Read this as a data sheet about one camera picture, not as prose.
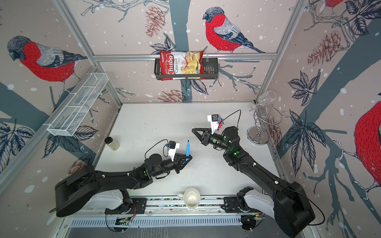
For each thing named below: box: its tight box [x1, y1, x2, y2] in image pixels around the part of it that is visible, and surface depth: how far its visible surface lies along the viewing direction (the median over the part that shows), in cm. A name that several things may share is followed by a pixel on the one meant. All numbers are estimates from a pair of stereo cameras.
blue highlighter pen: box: [185, 139, 191, 162], surface depth 74 cm
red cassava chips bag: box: [159, 50, 206, 81], surface depth 90 cm
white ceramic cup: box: [177, 187, 201, 209], surface depth 75 cm
